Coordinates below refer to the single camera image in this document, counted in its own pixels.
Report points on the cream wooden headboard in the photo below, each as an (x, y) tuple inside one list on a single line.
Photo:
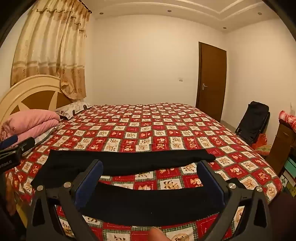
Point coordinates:
[(34, 89)]

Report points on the red plaid cloth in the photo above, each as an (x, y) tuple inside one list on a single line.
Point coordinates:
[(288, 120)]

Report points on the brown wooden door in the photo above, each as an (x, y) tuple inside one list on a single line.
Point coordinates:
[(211, 81)]

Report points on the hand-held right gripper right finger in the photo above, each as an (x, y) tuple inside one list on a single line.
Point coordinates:
[(211, 185)]

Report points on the person's right hand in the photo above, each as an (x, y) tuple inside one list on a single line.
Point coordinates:
[(158, 235)]

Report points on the wooden cabinet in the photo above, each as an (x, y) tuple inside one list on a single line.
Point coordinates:
[(281, 143)]

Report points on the pink folded blanket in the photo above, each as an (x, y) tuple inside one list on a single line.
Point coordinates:
[(30, 122)]

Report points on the black folded stroller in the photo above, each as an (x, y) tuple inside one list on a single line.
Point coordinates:
[(254, 120)]

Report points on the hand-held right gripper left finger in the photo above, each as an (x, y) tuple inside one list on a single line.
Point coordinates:
[(90, 185)]

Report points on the patterned pillow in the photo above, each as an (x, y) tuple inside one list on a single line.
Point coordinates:
[(71, 109)]

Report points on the orange plastic bag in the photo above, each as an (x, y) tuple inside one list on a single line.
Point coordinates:
[(260, 141)]

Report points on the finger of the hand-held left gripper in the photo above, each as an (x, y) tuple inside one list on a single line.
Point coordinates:
[(24, 144), (9, 141)]

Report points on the grey folded blanket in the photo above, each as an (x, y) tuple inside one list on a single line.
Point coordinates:
[(45, 135)]

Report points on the stack of coloured boxes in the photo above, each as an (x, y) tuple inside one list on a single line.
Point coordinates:
[(289, 176)]

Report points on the beige patterned curtain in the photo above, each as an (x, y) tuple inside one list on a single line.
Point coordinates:
[(50, 46)]

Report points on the black pants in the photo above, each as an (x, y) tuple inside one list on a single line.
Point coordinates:
[(138, 162)]

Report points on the red printed bedspread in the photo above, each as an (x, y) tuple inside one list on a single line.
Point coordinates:
[(148, 129)]

